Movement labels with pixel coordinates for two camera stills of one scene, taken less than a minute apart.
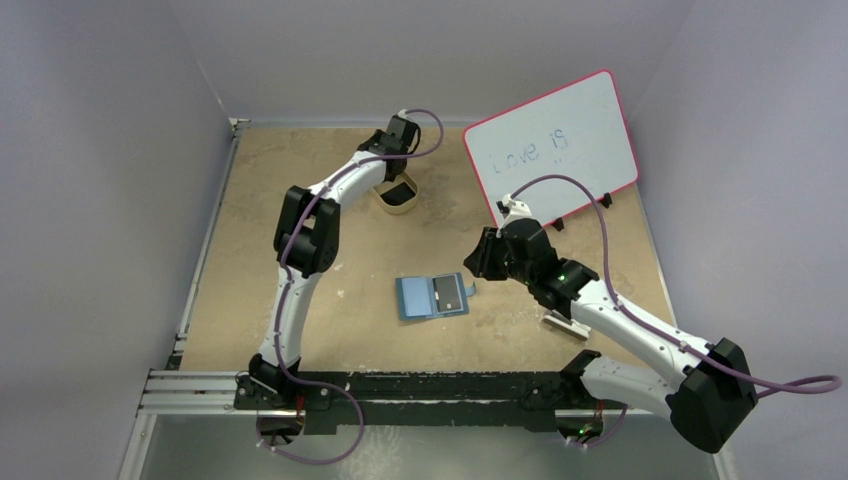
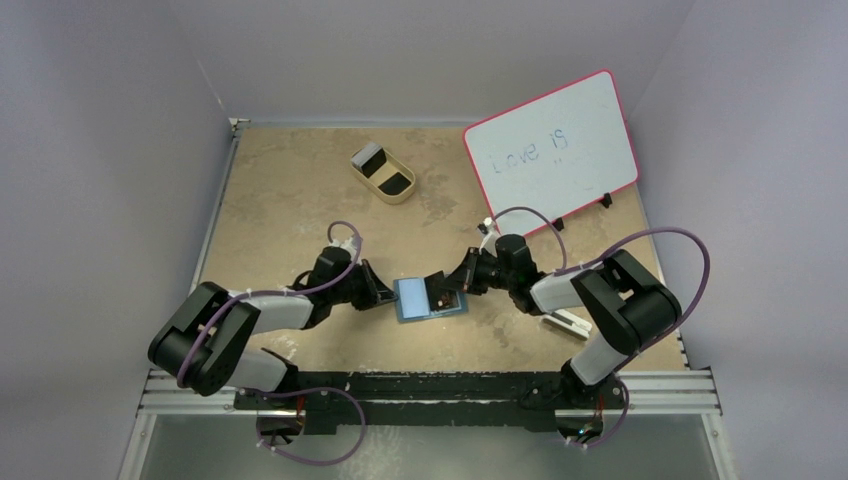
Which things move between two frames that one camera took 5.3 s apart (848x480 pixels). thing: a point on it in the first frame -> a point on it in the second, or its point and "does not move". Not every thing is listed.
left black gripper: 377,138 -> 375,292
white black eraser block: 569,326 does not move
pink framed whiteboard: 579,131 does not move
